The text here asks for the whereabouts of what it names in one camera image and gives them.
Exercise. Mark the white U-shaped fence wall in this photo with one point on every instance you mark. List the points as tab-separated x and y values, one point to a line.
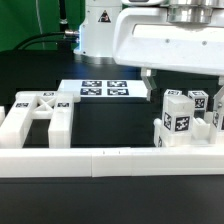
16	161

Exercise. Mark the white tagged nut cube right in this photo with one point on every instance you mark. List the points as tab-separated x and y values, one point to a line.
200	98

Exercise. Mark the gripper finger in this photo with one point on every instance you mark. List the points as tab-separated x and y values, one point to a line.
217	99

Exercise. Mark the white chair back frame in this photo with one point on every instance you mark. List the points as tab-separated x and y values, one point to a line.
55	106

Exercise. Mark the white tagged nut cube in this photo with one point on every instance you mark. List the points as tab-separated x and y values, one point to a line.
172	92
200	98

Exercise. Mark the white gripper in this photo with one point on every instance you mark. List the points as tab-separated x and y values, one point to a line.
144	38

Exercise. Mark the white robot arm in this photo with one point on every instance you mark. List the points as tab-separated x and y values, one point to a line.
182	11

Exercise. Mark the white chair seat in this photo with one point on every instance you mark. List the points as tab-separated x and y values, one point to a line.
200	133

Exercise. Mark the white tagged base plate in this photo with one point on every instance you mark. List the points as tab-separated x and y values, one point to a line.
105	88

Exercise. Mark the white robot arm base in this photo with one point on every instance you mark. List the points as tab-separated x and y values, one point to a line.
97	30

